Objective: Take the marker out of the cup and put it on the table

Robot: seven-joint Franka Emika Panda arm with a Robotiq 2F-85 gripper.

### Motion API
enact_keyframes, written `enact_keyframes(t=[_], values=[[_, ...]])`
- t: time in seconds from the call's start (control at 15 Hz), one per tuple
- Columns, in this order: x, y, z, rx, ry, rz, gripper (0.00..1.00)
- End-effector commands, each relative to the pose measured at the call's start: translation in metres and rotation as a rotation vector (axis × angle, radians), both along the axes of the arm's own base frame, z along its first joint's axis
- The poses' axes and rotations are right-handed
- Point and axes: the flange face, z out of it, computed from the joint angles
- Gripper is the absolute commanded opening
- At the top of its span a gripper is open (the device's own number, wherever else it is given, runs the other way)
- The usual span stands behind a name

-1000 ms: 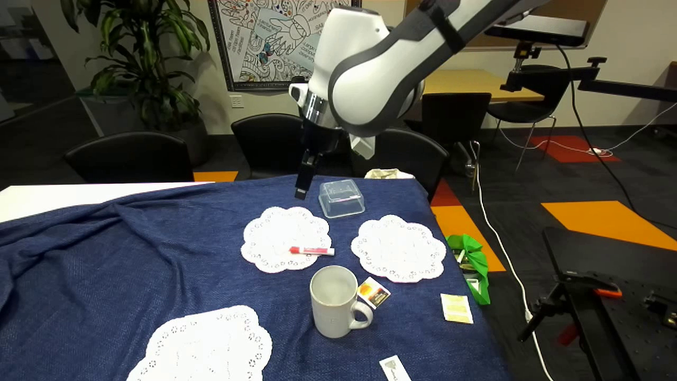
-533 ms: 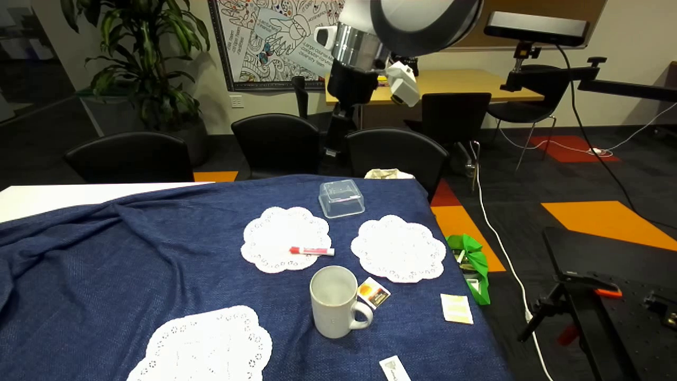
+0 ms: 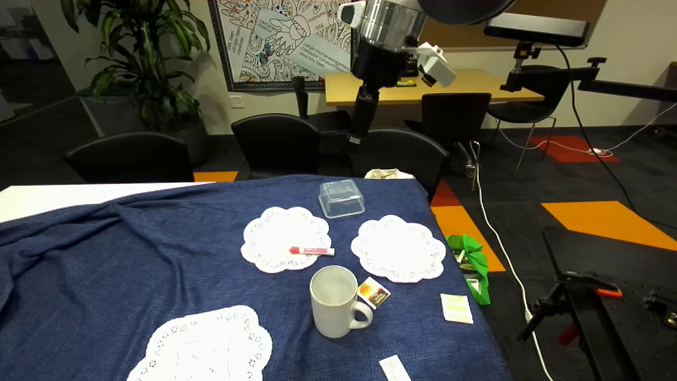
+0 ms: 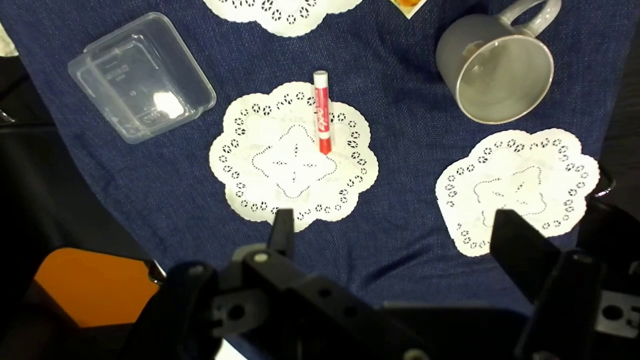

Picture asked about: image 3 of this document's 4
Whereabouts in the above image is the black clamp with orange handle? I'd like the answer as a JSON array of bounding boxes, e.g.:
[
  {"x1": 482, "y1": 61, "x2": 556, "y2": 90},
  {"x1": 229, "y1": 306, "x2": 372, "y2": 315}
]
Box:
[{"x1": 519, "y1": 270, "x2": 626, "y2": 347}]

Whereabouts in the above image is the white marker with red cap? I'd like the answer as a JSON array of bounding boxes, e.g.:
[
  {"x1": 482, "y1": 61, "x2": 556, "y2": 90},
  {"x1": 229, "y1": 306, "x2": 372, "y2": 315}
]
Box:
[{"x1": 287, "y1": 243, "x2": 336, "y2": 259}]

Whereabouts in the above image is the white printed sugar sachet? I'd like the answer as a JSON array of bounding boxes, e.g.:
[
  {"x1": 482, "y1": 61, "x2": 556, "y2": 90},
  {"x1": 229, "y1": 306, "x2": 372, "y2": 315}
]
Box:
[{"x1": 376, "y1": 353, "x2": 412, "y2": 381}]

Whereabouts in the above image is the black office chair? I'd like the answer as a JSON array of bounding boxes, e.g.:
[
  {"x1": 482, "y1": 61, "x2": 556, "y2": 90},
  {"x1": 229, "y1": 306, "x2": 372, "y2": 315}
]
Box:
[
  {"x1": 229, "y1": 113, "x2": 323, "y2": 180},
  {"x1": 63, "y1": 130, "x2": 196, "y2": 184},
  {"x1": 405, "y1": 92, "x2": 492, "y2": 155},
  {"x1": 344, "y1": 128, "x2": 450, "y2": 201}
]

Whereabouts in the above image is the light wooden desk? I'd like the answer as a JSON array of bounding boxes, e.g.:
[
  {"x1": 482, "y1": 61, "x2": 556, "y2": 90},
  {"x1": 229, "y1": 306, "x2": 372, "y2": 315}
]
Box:
[{"x1": 322, "y1": 67, "x2": 546, "y2": 130}]

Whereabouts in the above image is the framed whiteboard with drawings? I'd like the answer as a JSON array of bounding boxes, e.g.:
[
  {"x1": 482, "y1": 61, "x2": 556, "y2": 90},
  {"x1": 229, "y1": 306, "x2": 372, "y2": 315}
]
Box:
[{"x1": 208, "y1": 0, "x2": 363, "y2": 94}]

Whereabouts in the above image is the green plastic bag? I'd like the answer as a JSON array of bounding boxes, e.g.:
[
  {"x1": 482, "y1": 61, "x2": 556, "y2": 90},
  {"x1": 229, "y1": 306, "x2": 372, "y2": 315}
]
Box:
[{"x1": 445, "y1": 233, "x2": 492, "y2": 309}]

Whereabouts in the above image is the black stand board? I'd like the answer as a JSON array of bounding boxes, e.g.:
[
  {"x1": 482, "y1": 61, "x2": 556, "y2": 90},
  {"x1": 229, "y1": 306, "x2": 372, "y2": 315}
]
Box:
[{"x1": 542, "y1": 226, "x2": 677, "y2": 381}]

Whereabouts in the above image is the white item at table edge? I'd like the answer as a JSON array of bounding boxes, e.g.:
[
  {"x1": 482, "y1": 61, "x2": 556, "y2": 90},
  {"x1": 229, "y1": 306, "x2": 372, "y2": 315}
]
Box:
[{"x1": 361, "y1": 168, "x2": 416, "y2": 182}]

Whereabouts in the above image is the white flange side module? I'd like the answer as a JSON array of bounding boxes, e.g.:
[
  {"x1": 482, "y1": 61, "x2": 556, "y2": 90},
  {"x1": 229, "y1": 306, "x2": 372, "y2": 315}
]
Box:
[{"x1": 336, "y1": 0, "x2": 369, "y2": 28}]

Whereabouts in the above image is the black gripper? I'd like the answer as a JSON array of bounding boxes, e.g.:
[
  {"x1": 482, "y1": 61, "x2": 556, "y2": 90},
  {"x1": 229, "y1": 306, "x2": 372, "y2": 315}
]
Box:
[{"x1": 348, "y1": 39, "x2": 412, "y2": 147}]

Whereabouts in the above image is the white ceramic mug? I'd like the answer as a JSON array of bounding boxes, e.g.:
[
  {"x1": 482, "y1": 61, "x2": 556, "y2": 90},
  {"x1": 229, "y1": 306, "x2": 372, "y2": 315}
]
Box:
[{"x1": 306, "y1": 263, "x2": 376, "y2": 342}]

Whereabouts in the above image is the orange tea bag packet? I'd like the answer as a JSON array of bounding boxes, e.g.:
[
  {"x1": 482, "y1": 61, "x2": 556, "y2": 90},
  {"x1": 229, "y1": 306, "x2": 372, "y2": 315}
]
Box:
[{"x1": 355, "y1": 276, "x2": 393, "y2": 309}]

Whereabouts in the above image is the black stereo camera bar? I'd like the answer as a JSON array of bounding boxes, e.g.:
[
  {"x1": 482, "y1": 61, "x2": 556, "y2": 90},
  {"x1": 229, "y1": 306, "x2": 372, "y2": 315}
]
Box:
[{"x1": 485, "y1": 10, "x2": 590, "y2": 42}]

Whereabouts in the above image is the white paper doily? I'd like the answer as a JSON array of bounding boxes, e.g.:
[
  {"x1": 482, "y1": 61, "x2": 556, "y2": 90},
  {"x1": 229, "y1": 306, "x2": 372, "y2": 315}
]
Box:
[
  {"x1": 349, "y1": 215, "x2": 449, "y2": 285},
  {"x1": 125, "y1": 302, "x2": 275, "y2": 381},
  {"x1": 239, "y1": 206, "x2": 334, "y2": 278}
]

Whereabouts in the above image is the clear plastic container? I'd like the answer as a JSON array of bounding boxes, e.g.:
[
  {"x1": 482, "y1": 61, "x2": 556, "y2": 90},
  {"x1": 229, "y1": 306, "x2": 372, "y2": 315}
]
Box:
[{"x1": 318, "y1": 177, "x2": 369, "y2": 220}]

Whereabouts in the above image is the small black device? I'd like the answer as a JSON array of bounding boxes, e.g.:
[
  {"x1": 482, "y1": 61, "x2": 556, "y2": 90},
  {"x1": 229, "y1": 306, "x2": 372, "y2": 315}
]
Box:
[{"x1": 642, "y1": 291, "x2": 677, "y2": 331}]

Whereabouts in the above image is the green potted plant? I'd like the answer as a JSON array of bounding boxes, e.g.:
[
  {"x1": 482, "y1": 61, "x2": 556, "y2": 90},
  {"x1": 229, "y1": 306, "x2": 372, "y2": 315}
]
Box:
[{"x1": 60, "y1": 0, "x2": 214, "y2": 133}]

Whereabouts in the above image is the white floor cable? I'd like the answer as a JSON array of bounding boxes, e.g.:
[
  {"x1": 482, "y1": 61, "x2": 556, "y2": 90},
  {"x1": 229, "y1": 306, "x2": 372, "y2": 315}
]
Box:
[{"x1": 461, "y1": 138, "x2": 558, "y2": 381}]

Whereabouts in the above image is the blue denim table cloth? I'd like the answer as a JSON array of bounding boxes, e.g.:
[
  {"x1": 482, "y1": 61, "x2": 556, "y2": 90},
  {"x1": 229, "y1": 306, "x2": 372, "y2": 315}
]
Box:
[{"x1": 0, "y1": 173, "x2": 514, "y2": 381}]

